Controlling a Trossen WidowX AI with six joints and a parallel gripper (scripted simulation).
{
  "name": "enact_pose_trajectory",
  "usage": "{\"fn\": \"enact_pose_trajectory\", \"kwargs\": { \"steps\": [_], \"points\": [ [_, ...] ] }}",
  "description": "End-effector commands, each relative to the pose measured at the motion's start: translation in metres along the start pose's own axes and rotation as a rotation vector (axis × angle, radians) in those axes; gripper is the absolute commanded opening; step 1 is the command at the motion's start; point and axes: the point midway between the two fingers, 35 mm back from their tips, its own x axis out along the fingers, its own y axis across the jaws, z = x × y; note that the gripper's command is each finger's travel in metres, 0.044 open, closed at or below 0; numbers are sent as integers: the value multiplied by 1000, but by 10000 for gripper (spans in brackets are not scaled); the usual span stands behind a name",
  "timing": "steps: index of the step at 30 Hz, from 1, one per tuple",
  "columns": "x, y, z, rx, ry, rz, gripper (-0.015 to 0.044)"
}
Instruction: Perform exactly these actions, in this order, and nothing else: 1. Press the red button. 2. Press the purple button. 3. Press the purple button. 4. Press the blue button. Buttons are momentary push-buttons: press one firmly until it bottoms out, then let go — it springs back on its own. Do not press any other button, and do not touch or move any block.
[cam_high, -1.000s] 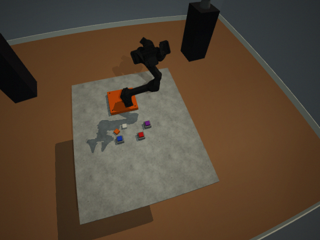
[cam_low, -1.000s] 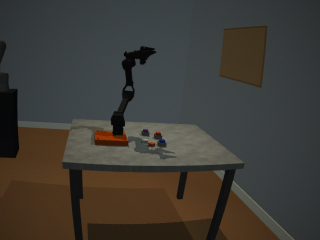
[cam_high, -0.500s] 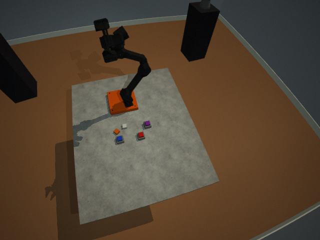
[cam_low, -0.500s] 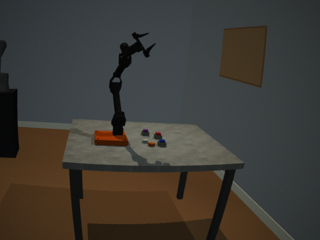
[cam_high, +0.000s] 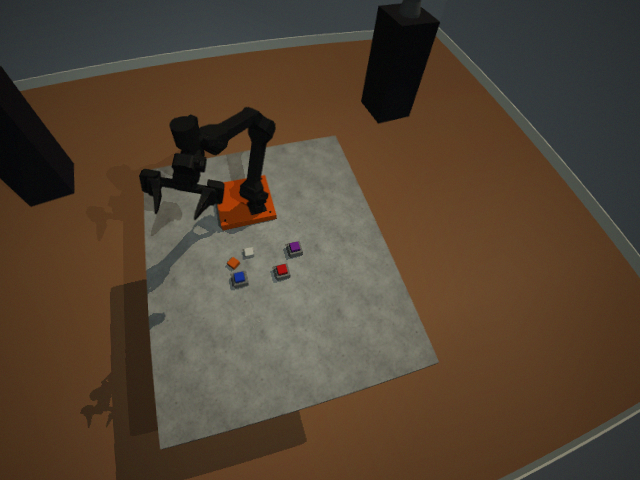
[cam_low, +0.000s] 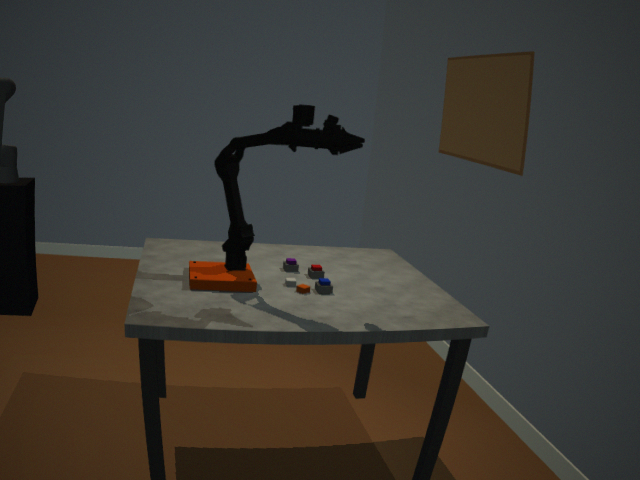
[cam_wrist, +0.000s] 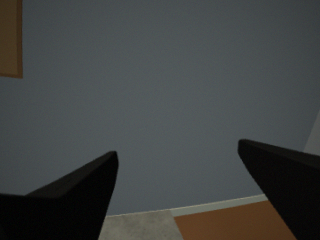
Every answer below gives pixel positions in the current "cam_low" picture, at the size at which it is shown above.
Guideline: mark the purple button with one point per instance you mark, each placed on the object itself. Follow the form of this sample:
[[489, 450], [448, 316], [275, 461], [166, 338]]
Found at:
[[290, 265]]

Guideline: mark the red button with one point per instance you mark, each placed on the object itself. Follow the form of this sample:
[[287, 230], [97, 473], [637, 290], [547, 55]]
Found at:
[[316, 272]]

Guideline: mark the blue button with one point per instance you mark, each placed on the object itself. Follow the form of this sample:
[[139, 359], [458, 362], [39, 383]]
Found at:
[[323, 286]]

